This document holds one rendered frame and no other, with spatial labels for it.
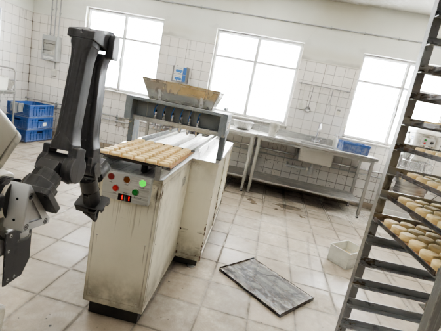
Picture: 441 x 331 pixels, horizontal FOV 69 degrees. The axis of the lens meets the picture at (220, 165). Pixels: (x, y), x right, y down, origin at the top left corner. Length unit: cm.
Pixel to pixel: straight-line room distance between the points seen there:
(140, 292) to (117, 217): 42
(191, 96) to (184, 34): 351
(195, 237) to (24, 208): 169
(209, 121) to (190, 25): 358
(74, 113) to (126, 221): 88
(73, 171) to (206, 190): 145
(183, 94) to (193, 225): 93
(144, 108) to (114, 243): 104
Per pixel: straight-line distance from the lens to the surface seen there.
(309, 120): 542
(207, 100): 226
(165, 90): 232
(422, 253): 108
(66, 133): 96
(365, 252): 140
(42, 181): 90
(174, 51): 573
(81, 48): 98
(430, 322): 102
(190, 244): 244
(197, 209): 233
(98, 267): 189
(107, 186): 167
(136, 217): 169
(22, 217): 87
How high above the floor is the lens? 128
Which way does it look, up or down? 12 degrees down
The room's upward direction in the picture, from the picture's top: 11 degrees clockwise
